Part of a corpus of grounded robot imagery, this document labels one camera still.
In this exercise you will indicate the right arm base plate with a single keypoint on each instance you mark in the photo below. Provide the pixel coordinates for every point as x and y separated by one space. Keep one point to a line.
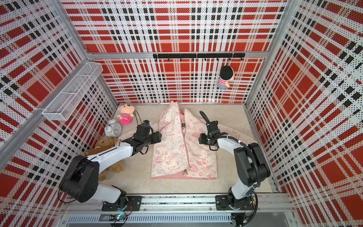
224 202

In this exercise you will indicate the black hook rail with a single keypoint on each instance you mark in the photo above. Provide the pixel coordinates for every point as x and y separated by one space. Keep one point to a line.
199 55

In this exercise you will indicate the cream pink printed jacket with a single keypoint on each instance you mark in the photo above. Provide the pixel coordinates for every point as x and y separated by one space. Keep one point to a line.
179 155

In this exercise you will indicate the black-haired hanging doll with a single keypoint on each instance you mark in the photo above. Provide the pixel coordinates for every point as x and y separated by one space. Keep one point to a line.
226 76

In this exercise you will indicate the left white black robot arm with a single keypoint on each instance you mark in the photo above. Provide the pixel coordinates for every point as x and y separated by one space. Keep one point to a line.
81 178

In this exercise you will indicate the white alarm clock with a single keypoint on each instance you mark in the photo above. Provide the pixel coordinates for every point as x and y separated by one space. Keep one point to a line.
113 129

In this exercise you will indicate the brown teddy bear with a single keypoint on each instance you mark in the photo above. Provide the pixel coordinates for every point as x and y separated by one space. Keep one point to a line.
103 144

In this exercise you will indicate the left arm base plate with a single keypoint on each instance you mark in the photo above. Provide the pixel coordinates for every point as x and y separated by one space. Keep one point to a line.
133 203

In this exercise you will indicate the pink pig plush doll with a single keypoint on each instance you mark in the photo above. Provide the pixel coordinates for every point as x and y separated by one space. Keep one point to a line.
126 113

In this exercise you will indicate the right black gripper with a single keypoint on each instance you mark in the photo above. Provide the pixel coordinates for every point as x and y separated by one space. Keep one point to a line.
201 138

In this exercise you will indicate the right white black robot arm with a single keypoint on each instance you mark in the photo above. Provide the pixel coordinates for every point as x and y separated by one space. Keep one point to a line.
251 165

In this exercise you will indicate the aluminium front rail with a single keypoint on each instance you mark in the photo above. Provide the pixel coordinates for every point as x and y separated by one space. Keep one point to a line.
187 210

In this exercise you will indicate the green circuit board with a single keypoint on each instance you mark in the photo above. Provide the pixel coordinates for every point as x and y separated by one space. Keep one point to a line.
117 218

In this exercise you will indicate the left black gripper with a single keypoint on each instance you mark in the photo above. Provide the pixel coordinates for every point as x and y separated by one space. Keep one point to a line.
157 137

